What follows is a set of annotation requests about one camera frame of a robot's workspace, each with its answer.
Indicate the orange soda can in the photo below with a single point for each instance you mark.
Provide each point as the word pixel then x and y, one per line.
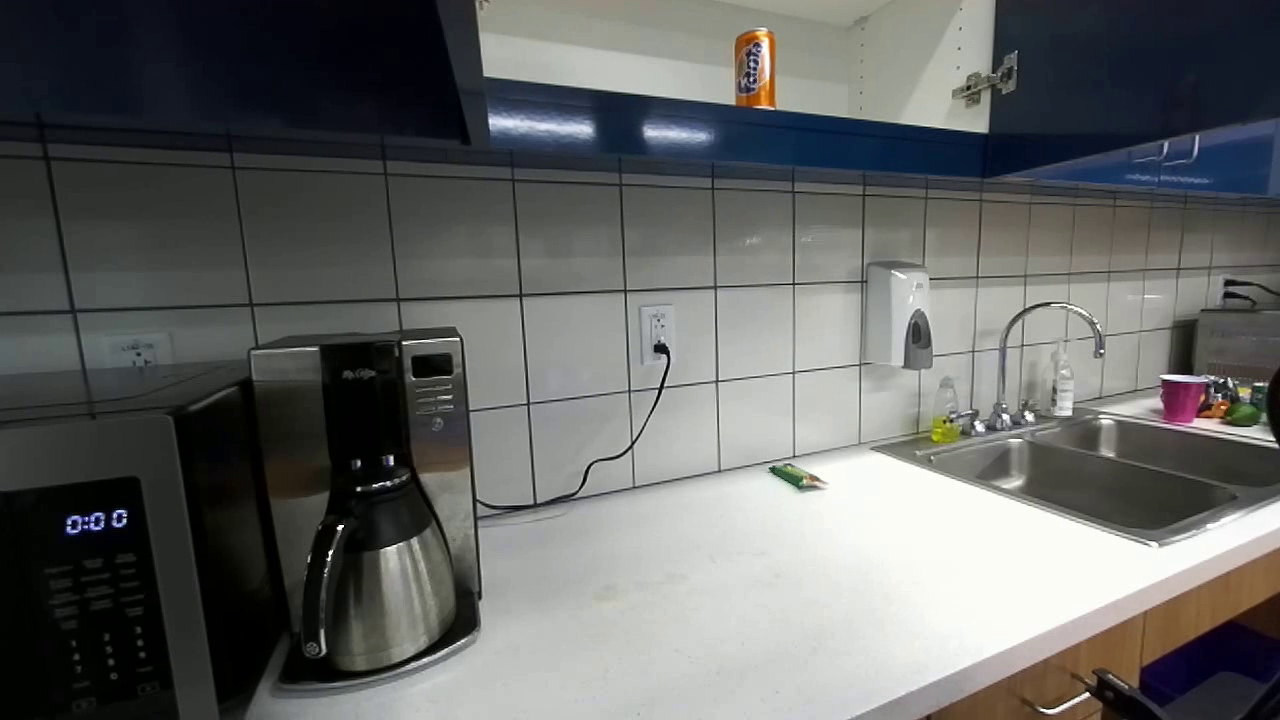
pixel 755 66

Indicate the blue cabinet door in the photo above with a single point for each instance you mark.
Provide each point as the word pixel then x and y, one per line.
pixel 1145 63
pixel 462 66

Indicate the dark blue closed cabinet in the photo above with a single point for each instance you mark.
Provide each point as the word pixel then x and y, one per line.
pixel 203 63

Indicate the wooden lower cabinet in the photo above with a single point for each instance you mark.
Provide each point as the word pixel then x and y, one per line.
pixel 1201 605

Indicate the green snack packet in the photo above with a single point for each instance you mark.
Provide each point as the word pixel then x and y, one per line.
pixel 799 474

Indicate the black coffee maker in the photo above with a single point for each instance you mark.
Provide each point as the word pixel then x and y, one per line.
pixel 434 440

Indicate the white soap dispenser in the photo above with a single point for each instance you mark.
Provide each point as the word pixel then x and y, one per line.
pixel 899 313

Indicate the yellow dish soap bottle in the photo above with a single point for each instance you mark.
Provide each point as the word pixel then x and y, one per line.
pixel 944 423

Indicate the steel coffee carafe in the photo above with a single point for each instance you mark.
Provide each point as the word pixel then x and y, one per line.
pixel 385 586

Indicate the chrome sink faucet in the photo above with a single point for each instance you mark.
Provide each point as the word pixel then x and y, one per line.
pixel 1027 322

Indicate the small white bottle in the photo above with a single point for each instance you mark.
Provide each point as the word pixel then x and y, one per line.
pixel 1063 388

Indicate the metal door hinge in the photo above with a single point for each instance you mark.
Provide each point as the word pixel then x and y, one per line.
pixel 986 80

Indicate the stainless steel sink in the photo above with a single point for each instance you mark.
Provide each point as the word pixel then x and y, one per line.
pixel 1105 483

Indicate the pink cup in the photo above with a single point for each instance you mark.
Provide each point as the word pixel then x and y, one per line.
pixel 1180 396

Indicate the black microwave oven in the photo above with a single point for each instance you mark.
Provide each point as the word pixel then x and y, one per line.
pixel 122 573

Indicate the grey metal box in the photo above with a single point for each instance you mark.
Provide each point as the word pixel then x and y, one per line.
pixel 1242 347

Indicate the green plastic item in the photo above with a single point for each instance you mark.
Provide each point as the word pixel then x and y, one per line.
pixel 1242 407

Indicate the blue bin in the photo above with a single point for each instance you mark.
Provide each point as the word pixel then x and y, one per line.
pixel 1201 661

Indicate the white wall outlet with plug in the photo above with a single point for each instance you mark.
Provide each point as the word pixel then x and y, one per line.
pixel 659 335

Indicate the empty white wall outlet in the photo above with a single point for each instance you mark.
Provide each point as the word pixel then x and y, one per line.
pixel 142 355

